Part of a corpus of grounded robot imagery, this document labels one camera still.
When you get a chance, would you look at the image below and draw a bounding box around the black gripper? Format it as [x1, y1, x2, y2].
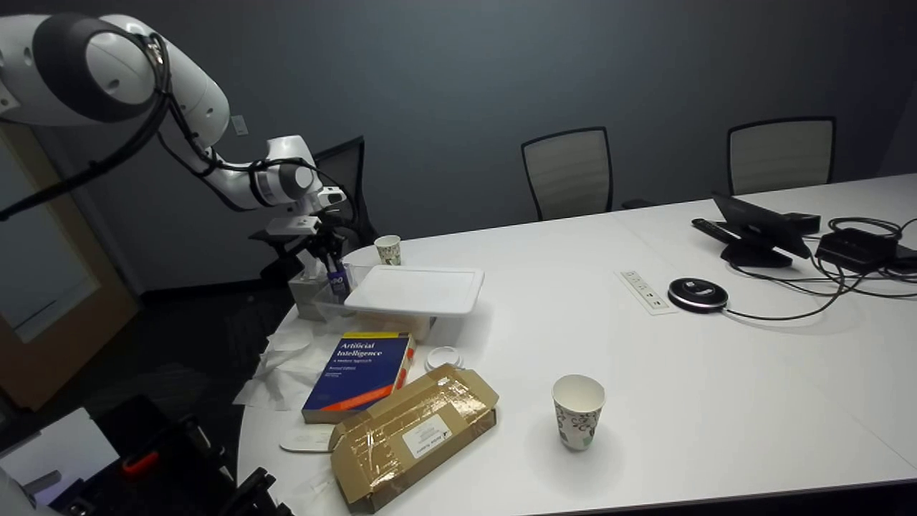
[287, 216, 354, 259]

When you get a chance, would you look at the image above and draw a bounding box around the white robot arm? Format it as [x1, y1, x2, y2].
[0, 14, 346, 259]

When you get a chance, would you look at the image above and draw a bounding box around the dark office chair foreground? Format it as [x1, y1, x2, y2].
[254, 139, 379, 289]

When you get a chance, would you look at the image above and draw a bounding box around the paper cup near left edge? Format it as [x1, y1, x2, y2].
[374, 235, 402, 266]

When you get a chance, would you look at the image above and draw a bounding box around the paper cup edge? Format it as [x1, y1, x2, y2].
[374, 235, 402, 266]
[553, 377, 605, 453]

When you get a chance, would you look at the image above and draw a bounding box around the crumpled white paper towel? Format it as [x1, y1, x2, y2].
[234, 318, 343, 411]

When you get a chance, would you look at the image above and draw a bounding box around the blue and yellow book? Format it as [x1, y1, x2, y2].
[301, 331, 409, 424]

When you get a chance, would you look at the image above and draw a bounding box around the grey mesh office chair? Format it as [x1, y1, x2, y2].
[522, 127, 612, 219]

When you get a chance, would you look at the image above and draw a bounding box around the paper cup near right edge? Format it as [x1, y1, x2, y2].
[553, 377, 605, 453]

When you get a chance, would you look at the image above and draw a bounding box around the orange black clamp lower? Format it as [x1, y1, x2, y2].
[52, 450, 291, 516]

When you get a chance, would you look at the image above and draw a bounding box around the black round speaker puck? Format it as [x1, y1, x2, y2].
[667, 279, 728, 314]

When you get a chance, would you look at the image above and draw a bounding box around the black conference phone device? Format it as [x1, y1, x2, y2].
[691, 196, 820, 269]

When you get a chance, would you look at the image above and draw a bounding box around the black cable on table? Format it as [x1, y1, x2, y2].
[718, 216, 917, 328]

